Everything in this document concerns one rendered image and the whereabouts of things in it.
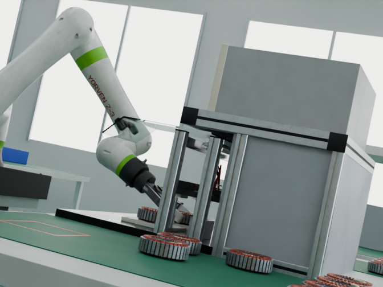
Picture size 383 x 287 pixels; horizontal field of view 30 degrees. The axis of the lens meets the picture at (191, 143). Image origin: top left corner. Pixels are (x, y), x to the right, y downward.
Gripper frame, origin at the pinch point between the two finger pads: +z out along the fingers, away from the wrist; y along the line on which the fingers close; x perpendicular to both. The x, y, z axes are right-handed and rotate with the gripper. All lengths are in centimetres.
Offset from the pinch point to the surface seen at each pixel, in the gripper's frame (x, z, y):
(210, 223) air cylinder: -9.0, 14.9, -23.8
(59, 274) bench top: -7, 27, -122
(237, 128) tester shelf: -37, 11, -46
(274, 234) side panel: -22, 35, -45
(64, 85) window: 78, -334, 447
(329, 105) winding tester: -56, 23, -35
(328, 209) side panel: -35, 42, -45
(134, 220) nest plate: 3.5, -1.3, -31.7
